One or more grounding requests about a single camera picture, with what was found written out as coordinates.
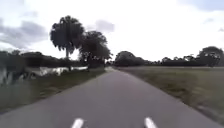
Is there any distant row of trees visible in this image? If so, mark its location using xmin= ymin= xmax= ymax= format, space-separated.
xmin=145 ymin=45 xmax=224 ymax=68

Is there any tall dark tree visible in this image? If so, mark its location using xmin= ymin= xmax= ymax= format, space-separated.
xmin=49 ymin=15 xmax=86 ymax=72

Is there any grey asphalt path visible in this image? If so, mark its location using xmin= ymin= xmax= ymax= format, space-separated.
xmin=0 ymin=66 xmax=224 ymax=128

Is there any dry grass field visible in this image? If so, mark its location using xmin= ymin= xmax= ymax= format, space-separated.
xmin=114 ymin=65 xmax=224 ymax=126

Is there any grass verge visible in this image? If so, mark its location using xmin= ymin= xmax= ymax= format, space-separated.
xmin=0 ymin=67 xmax=108 ymax=115

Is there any robot's own part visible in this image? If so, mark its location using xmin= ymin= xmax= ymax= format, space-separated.
xmin=143 ymin=116 xmax=158 ymax=128
xmin=71 ymin=117 xmax=85 ymax=128

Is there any row of trees beyond water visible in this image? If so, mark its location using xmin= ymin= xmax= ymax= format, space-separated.
xmin=0 ymin=49 xmax=84 ymax=69

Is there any large rounded tree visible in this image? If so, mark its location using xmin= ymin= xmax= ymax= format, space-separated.
xmin=113 ymin=50 xmax=146 ymax=67

